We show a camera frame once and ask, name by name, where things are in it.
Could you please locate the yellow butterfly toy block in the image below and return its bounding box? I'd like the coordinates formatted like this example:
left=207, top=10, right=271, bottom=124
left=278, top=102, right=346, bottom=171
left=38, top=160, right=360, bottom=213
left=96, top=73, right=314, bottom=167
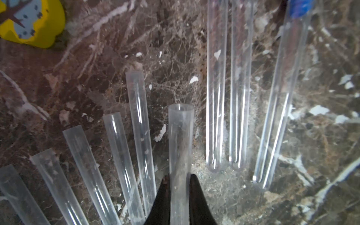
left=1, top=0, right=66, bottom=48

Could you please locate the clear test tube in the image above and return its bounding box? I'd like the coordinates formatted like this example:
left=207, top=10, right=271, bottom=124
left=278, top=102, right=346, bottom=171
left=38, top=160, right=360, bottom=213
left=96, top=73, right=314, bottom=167
left=31, top=149, right=89, bottom=225

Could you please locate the test tube with blue stopper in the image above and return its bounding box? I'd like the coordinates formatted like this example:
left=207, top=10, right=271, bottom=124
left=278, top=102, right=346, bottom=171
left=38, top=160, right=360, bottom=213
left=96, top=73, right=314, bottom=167
left=1, top=165, right=50, bottom=225
left=103, top=112, right=145, bottom=225
left=126, top=71, right=157, bottom=217
left=206, top=1, right=228, bottom=173
left=252, top=1, right=315, bottom=190
left=168, top=104, right=194, bottom=225
left=63, top=125, right=121, bottom=225
left=229, top=1, right=255, bottom=171

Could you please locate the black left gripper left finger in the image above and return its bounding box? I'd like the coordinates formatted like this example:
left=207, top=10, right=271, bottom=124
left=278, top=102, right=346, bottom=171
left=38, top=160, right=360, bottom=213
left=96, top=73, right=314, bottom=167
left=144, top=174, right=171, bottom=225

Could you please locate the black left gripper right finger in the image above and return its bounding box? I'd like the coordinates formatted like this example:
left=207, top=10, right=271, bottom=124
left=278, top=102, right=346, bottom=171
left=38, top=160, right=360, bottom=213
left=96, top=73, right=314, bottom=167
left=189, top=174, right=217, bottom=225

